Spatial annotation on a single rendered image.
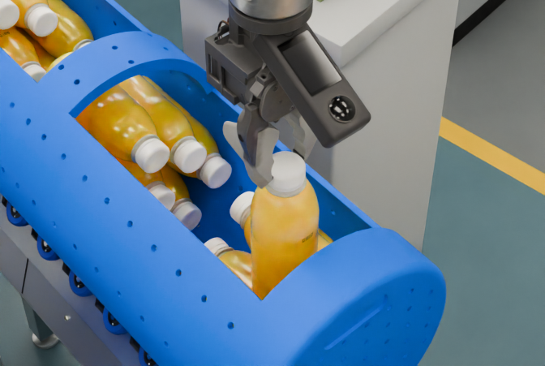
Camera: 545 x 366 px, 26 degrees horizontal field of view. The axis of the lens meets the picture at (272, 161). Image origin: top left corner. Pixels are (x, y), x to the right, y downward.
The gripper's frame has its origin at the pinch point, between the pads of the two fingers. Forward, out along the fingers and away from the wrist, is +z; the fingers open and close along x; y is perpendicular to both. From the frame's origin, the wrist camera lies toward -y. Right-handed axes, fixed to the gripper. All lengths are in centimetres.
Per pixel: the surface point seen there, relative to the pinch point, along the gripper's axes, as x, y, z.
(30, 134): 10.7, 32.1, 13.3
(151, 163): 0.9, 22.7, 17.2
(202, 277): 8.9, 2.2, 11.5
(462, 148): -118, 68, 132
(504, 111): -136, 70, 132
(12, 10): -1, 56, 16
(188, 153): -4.6, 23.0, 19.6
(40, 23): -5, 56, 21
